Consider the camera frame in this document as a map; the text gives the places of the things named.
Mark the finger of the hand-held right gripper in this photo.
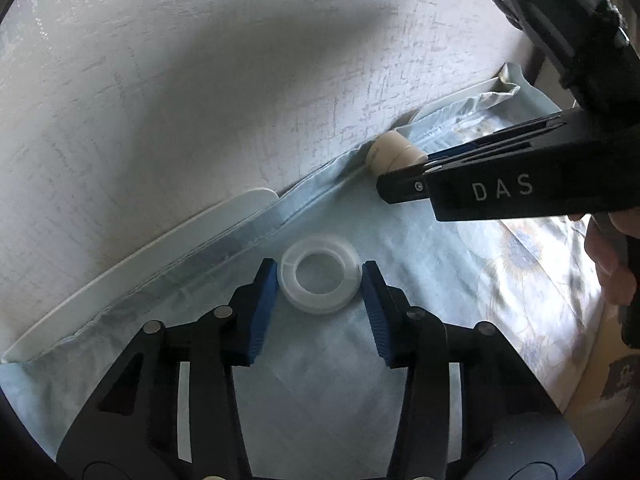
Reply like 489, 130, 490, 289
427, 113, 568, 162
376, 161, 442, 206

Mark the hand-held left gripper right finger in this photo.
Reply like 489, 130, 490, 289
362, 260, 568, 480

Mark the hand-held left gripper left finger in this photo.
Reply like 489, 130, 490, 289
56, 258, 279, 480

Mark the beige tape roll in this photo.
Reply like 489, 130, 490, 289
364, 130, 429, 178

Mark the clear tape roll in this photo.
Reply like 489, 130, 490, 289
277, 234, 362, 315

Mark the white desktop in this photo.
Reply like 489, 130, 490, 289
0, 187, 279, 364

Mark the person's right hand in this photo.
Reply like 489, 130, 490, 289
569, 209, 640, 307

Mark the light blue floral bedsheet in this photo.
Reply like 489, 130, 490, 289
0, 62, 618, 480

